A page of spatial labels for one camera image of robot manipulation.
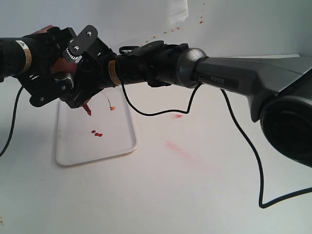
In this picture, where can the red ketchup squeeze bottle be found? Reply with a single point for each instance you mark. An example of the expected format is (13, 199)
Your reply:
(63, 65)

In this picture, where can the white paper sheet on wall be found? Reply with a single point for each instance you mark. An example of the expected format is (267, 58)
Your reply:
(177, 11)

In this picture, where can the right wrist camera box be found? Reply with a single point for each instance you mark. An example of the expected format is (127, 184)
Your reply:
(81, 42)

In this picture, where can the red ketchup blob on tray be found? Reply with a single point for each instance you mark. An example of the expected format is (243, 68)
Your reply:
(95, 133)

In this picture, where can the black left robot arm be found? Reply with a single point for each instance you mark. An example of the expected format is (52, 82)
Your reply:
(29, 59)

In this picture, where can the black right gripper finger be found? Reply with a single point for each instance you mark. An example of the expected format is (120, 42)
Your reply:
(77, 97)

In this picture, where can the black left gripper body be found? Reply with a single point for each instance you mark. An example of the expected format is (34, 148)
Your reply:
(39, 81)

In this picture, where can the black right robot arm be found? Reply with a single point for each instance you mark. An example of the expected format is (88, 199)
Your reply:
(278, 90)

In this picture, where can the white rectangular plastic tray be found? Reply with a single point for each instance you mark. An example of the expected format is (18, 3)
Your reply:
(110, 115)

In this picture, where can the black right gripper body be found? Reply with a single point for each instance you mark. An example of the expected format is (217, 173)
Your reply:
(92, 74)

